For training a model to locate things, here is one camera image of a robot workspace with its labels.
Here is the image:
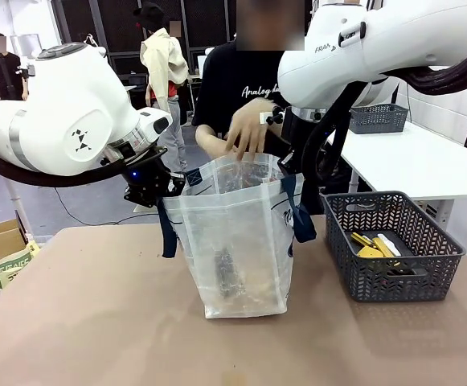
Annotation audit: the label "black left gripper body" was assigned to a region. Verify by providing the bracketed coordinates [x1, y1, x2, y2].
[122, 158, 173, 208]

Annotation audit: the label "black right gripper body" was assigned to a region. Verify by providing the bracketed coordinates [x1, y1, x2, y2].
[283, 116, 313, 161]

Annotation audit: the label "translucent shopping bag blue handles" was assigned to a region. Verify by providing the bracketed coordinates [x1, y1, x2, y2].
[156, 151, 317, 319]

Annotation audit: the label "dark snack packet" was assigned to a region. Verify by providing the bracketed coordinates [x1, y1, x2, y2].
[213, 247, 246, 298]

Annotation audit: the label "dark grey plastic basket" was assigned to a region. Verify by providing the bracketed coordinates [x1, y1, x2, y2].
[348, 103, 410, 135]
[320, 191, 466, 303]

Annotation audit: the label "person's right forearm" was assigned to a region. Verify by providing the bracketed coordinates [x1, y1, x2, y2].
[195, 123, 236, 156]

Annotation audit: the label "yellow items in basket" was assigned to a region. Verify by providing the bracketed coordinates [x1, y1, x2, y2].
[363, 231, 419, 262]

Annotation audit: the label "person's left hand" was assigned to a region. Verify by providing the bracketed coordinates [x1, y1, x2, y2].
[224, 98, 279, 162]

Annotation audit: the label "person in black T-shirt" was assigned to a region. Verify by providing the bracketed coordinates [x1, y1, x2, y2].
[191, 0, 326, 215]

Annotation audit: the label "mannequin with beige hoodie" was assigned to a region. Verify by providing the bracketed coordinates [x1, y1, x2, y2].
[132, 2, 190, 172]

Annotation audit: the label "white side table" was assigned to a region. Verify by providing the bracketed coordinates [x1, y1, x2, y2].
[327, 120, 467, 226]

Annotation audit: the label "white stand pole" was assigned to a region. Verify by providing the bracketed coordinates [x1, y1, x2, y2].
[3, 176, 33, 244]

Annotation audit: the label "long yellow packet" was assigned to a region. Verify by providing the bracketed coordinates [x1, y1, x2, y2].
[372, 236, 397, 258]

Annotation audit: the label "white flat packet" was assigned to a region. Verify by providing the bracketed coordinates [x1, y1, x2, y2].
[377, 234, 403, 257]

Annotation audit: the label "white sack with green print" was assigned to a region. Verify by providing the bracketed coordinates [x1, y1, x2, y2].
[0, 240, 41, 290]

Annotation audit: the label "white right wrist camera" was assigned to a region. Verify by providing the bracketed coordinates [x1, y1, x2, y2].
[259, 105, 289, 126]

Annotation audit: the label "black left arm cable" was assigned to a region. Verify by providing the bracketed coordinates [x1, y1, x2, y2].
[0, 142, 168, 189]

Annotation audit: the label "black right arm cable sleeve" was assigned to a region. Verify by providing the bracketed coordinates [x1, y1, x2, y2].
[301, 30, 467, 186]

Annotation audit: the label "person in black with strap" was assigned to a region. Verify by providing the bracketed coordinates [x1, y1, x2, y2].
[0, 32, 30, 101]

